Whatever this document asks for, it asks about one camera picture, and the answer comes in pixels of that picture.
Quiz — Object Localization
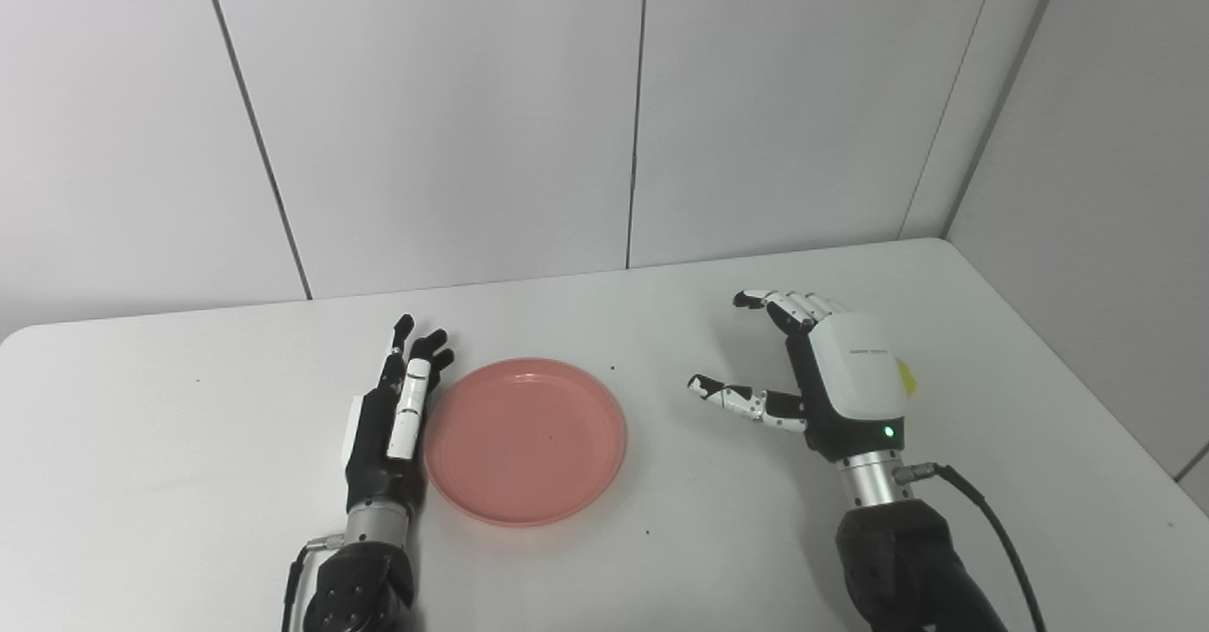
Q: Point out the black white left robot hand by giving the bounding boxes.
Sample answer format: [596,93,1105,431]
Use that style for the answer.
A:
[342,315,455,515]

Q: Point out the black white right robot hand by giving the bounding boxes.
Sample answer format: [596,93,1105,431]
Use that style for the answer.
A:
[688,289,910,463]

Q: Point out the pink round plate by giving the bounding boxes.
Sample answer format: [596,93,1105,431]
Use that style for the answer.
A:
[422,358,628,527]

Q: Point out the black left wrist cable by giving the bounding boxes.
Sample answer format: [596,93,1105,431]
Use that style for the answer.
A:
[281,535,346,632]

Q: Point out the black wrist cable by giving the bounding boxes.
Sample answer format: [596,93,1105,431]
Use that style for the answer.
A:
[281,535,346,632]
[893,462,1047,632]

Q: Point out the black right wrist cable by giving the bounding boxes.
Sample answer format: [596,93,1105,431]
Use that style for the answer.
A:
[893,462,1047,632]

